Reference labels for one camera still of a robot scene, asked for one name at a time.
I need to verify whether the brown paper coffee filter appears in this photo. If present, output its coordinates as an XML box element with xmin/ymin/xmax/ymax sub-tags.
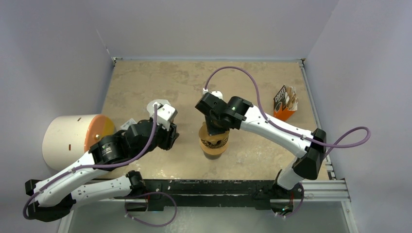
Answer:
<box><xmin>198</xmin><ymin>122</ymin><xmax>230</xmax><ymax>145</ymax></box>

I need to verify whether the light wooden dripper ring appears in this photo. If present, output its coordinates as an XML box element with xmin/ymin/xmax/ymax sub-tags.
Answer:
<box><xmin>199</xmin><ymin>138</ymin><xmax>230</xmax><ymax>157</ymax></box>

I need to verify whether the white paper coffee filter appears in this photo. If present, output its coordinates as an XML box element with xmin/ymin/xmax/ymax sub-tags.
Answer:
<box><xmin>147</xmin><ymin>99</ymin><xmax>173</xmax><ymax>117</ymax></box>

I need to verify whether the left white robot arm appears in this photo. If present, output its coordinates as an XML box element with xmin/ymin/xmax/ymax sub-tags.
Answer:
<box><xmin>23</xmin><ymin>118</ymin><xmax>179</xmax><ymax>222</ymax></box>

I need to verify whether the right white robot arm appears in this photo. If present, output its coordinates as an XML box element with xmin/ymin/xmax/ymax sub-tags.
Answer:
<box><xmin>195</xmin><ymin>92</ymin><xmax>326</xmax><ymax>198</ymax></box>

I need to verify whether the coffee filter package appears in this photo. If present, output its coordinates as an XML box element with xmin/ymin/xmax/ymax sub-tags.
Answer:
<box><xmin>274</xmin><ymin>85</ymin><xmax>298</xmax><ymax>121</ymax></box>

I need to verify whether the white cylinder with orange lid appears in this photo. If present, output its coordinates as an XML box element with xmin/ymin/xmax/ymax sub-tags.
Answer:
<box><xmin>42</xmin><ymin>114</ymin><xmax>116</xmax><ymax>171</ymax></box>

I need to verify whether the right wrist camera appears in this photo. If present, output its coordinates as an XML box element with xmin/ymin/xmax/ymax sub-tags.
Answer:
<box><xmin>202</xmin><ymin>88</ymin><xmax>223</xmax><ymax>100</ymax></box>

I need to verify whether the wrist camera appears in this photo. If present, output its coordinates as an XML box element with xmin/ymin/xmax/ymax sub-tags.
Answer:
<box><xmin>153</xmin><ymin>101</ymin><xmax>178</xmax><ymax>131</ymax></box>
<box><xmin>202</xmin><ymin>88</ymin><xmax>223</xmax><ymax>100</ymax></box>

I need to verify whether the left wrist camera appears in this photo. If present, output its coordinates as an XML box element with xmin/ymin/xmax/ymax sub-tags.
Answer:
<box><xmin>153</xmin><ymin>101</ymin><xmax>178</xmax><ymax>131</ymax></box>

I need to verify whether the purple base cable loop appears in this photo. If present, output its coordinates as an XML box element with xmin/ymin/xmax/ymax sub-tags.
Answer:
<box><xmin>124</xmin><ymin>191</ymin><xmax>178</xmax><ymax>227</ymax></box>

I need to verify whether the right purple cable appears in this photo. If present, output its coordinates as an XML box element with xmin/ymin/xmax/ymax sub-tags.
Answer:
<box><xmin>203</xmin><ymin>66</ymin><xmax>372</xmax><ymax>158</ymax></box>

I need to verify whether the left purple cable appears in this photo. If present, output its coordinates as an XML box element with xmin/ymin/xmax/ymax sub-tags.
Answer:
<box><xmin>22</xmin><ymin>103</ymin><xmax>159</xmax><ymax>221</ymax></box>

